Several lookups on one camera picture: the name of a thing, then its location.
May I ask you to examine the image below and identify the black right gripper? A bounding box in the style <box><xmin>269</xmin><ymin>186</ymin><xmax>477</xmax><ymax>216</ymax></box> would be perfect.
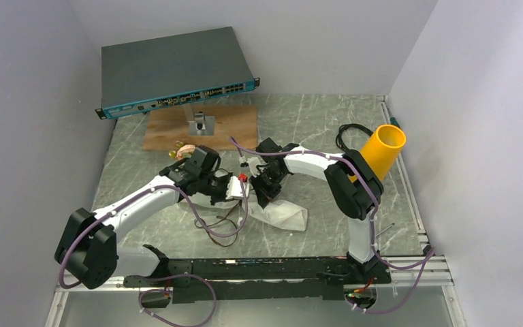
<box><xmin>250</xmin><ymin>168</ymin><xmax>287</xmax><ymax>210</ymax></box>

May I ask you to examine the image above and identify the white wrapping paper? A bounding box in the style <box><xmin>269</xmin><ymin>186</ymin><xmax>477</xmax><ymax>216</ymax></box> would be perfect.
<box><xmin>190</xmin><ymin>194</ymin><xmax>308</xmax><ymax>232</ymax></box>

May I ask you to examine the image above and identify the brown satin ribbon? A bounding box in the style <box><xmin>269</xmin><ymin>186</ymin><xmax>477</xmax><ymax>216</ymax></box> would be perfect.
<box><xmin>193</xmin><ymin>200</ymin><xmax>242</xmax><ymax>248</ymax></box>

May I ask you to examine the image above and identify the pink flower bouquet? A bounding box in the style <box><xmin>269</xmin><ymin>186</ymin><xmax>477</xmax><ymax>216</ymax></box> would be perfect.
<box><xmin>168</xmin><ymin>141</ymin><xmax>196</xmax><ymax>161</ymax></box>

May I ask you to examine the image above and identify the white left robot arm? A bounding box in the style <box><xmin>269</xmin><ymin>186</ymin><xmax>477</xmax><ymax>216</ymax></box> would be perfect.
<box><xmin>54</xmin><ymin>146</ymin><xmax>249</xmax><ymax>290</ymax></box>

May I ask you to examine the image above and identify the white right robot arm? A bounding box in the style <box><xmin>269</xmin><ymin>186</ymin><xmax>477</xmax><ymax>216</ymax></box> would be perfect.
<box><xmin>247</xmin><ymin>138</ymin><xmax>383</xmax><ymax>283</ymax></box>

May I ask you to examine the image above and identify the yellow cylindrical vase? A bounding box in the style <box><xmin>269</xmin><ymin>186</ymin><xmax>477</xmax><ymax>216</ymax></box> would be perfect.
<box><xmin>347</xmin><ymin>124</ymin><xmax>407</xmax><ymax>182</ymax></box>

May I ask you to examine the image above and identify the brown wooden board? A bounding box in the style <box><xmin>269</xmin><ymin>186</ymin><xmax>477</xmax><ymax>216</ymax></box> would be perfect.
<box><xmin>142</xmin><ymin>105</ymin><xmax>258</xmax><ymax>152</ymax></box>

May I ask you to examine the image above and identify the yellow black screwdriver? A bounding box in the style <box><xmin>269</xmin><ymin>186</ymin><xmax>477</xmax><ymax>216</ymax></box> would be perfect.
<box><xmin>375</xmin><ymin>223</ymin><xmax>396</xmax><ymax>239</ymax></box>

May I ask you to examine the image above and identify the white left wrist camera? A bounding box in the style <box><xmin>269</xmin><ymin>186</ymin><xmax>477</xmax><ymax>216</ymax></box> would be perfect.
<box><xmin>226</xmin><ymin>174</ymin><xmax>249</xmax><ymax>200</ymax></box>

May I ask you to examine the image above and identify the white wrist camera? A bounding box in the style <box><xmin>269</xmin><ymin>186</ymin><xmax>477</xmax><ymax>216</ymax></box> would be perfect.
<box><xmin>239</xmin><ymin>156</ymin><xmax>262</xmax><ymax>176</ymax></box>
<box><xmin>226</xmin><ymin>174</ymin><xmax>249</xmax><ymax>200</ymax></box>

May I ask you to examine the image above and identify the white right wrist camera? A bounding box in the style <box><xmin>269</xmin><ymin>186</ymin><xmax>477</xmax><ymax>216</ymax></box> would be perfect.
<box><xmin>239</xmin><ymin>156</ymin><xmax>262</xmax><ymax>176</ymax></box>

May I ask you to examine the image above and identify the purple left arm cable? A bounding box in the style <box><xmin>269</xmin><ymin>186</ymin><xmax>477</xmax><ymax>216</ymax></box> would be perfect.
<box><xmin>58</xmin><ymin>183</ymin><xmax>250</xmax><ymax>327</ymax></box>

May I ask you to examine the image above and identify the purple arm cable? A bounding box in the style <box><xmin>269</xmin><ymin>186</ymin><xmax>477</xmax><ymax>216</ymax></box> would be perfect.
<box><xmin>58</xmin><ymin>183</ymin><xmax>250</xmax><ymax>327</ymax></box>
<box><xmin>229</xmin><ymin>136</ymin><xmax>437</xmax><ymax>316</ymax></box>

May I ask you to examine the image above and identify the metal switch stand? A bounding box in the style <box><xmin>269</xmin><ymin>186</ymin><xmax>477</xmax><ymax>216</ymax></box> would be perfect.
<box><xmin>182</xmin><ymin>104</ymin><xmax>215</xmax><ymax>136</ymax></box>

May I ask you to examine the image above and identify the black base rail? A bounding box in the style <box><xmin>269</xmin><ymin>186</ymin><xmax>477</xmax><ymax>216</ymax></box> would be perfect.
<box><xmin>124</xmin><ymin>256</ymin><xmax>392</xmax><ymax>304</ymax></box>

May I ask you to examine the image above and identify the black coiled cable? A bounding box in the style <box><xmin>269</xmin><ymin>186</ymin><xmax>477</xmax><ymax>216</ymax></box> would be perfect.
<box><xmin>336</xmin><ymin>123</ymin><xmax>375</xmax><ymax>153</ymax></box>

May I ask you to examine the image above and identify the grey network switch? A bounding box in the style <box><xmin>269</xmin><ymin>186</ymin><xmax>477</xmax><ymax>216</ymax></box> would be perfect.
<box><xmin>95</xmin><ymin>27</ymin><xmax>260</xmax><ymax>120</ymax></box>

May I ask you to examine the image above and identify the teal handled tool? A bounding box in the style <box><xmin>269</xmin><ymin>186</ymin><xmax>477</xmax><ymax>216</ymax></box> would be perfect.
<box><xmin>390</xmin><ymin>116</ymin><xmax>400</xmax><ymax>128</ymax></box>

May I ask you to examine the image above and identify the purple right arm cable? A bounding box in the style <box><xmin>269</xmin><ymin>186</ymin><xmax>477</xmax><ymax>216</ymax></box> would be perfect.
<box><xmin>229</xmin><ymin>136</ymin><xmax>437</xmax><ymax>316</ymax></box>

